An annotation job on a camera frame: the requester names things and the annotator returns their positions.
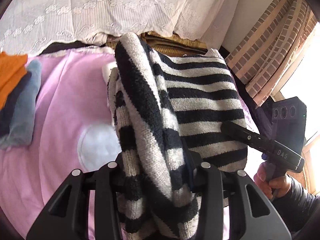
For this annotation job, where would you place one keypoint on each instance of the pink bed sheet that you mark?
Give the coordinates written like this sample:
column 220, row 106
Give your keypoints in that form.
column 62, row 100

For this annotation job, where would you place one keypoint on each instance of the black cloth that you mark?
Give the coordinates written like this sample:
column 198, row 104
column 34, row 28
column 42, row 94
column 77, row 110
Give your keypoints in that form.
column 65, row 46

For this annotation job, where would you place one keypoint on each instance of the person's right hand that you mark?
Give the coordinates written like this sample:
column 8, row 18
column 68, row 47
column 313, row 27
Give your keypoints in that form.
column 282, row 185

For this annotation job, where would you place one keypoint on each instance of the brick pattern curtain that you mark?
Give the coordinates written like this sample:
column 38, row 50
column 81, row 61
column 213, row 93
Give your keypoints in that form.
column 270, row 42

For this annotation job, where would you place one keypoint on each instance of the black and grey striped sweater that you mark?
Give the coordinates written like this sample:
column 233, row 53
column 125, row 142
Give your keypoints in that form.
column 200, row 92

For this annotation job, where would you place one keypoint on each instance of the folded navy garment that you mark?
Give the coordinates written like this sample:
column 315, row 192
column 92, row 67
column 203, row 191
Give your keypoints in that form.
column 10, row 110

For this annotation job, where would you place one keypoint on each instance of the folded light blue fleece garment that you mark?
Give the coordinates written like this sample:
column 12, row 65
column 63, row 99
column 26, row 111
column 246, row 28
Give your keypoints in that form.
column 25, row 120

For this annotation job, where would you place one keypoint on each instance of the folded orange garment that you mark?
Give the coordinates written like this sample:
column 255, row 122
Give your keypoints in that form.
column 10, row 72

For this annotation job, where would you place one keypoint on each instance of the person's right forearm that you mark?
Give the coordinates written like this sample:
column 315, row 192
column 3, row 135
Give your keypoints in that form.
column 300, row 205

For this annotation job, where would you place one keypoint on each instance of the window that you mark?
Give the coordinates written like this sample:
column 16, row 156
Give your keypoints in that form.
column 310, row 67

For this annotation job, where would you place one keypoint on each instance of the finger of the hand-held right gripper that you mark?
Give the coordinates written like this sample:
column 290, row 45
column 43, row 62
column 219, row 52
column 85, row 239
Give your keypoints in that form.
column 245, row 136

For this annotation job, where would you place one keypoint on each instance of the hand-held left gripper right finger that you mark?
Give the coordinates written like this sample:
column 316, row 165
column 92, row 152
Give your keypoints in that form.
column 205, row 180

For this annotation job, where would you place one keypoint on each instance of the stack of woven mats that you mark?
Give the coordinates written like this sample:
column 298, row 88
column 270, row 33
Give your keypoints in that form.
column 175, row 42

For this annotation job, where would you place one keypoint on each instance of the white lace cloth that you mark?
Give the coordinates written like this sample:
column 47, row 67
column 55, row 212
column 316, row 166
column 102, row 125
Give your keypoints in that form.
column 100, row 5

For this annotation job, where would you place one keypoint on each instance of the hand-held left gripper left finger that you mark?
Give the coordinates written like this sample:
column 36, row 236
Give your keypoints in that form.
column 110, row 177

